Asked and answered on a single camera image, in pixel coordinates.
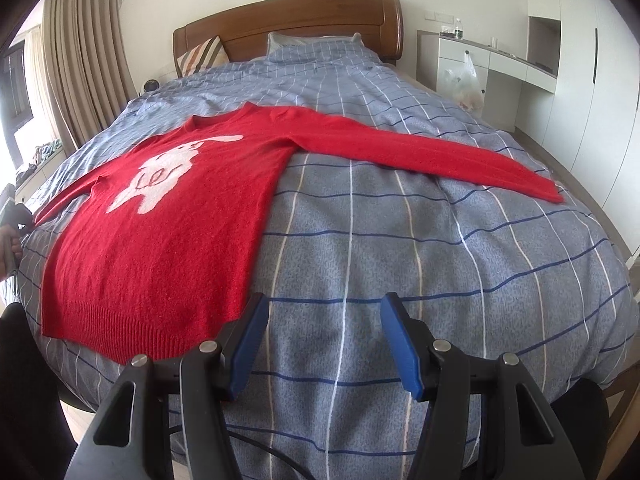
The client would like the red knit sweater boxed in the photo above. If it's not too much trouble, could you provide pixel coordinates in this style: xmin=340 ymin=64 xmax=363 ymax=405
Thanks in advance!
xmin=35 ymin=104 xmax=561 ymax=363

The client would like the person's left hand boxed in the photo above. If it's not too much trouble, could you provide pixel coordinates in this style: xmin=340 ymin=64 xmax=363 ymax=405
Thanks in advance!
xmin=0 ymin=226 xmax=23 ymax=281

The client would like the window bench with clutter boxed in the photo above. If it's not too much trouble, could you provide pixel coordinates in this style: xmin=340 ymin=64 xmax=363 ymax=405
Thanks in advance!
xmin=15 ymin=140 xmax=66 ymax=203

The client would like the beige curtain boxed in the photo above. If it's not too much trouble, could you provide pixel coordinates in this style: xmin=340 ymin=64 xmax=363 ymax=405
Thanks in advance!
xmin=42 ymin=0 xmax=138 ymax=154

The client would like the grey plaid duvet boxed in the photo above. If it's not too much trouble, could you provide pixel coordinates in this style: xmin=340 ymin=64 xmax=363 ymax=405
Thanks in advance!
xmin=3 ymin=41 xmax=639 ymax=479

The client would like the small round bedside clock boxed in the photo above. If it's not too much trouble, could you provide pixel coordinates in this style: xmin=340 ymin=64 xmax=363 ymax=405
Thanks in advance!
xmin=142 ymin=79 xmax=160 ymax=93

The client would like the striped cushion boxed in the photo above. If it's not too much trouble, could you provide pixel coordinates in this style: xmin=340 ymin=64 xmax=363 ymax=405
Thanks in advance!
xmin=176 ymin=36 xmax=230 ymax=78

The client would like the grey pillow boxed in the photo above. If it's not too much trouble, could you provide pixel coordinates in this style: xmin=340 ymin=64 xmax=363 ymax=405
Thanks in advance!
xmin=267 ymin=32 xmax=363 ymax=55

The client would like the white plastic bag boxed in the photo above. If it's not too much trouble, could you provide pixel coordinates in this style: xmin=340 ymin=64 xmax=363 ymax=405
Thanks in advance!
xmin=442 ymin=52 xmax=485 ymax=116

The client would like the white desk unit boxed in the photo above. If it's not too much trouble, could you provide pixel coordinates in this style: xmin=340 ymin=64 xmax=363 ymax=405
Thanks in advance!
xmin=416 ymin=30 xmax=556 ymax=139

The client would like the wooden headboard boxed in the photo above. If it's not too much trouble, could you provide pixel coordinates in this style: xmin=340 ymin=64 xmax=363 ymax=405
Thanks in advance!
xmin=172 ymin=0 xmax=404 ymax=64

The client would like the white wardrobe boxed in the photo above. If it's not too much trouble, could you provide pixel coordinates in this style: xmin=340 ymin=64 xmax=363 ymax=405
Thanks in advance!
xmin=527 ymin=0 xmax=639 ymax=252

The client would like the green bottle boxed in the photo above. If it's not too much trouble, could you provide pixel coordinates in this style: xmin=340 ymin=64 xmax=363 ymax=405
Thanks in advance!
xmin=454 ymin=18 xmax=463 ymax=39

